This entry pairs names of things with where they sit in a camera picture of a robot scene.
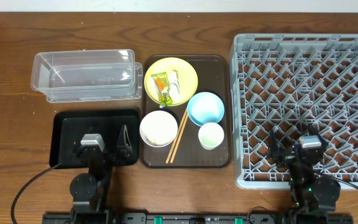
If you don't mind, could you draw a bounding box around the yellow plate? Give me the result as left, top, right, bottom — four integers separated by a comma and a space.
144, 57, 198, 106

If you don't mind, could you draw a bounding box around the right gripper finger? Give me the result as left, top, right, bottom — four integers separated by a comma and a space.
308, 123, 327, 145
268, 129, 280, 160

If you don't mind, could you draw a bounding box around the green orange snack wrapper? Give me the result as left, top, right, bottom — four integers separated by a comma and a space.
151, 72, 172, 107

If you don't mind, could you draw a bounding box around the light blue bowl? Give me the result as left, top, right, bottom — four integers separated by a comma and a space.
186, 92, 225, 126

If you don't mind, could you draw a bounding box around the black plastic tray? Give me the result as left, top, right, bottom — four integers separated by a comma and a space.
49, 109, 140, 169

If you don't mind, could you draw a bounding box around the white cup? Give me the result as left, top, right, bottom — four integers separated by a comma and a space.
198, 123, 224, 150

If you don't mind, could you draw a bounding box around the white tissue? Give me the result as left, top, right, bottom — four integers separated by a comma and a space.
168, 70, 180, 102

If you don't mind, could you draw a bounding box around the wooden chopstick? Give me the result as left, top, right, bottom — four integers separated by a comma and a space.
169, 111, 189, 164
165, 108, 188, 164

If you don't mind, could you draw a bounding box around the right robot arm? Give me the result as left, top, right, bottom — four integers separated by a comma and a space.
268, 124, 341, 223

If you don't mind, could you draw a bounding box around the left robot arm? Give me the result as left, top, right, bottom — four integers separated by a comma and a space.
70, 124, 134, 223

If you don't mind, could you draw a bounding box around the white bowl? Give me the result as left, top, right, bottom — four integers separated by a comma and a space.
139, 110, 178, 147

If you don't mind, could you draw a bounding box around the clear plastic bin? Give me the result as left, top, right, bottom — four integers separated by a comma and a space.
31, 49, 143, 103

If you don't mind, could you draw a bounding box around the grey dishwasher rack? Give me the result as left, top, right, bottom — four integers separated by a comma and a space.
229, 34, 358, 189

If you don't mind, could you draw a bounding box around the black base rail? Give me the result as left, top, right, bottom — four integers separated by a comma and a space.
41, 212, 354, 224

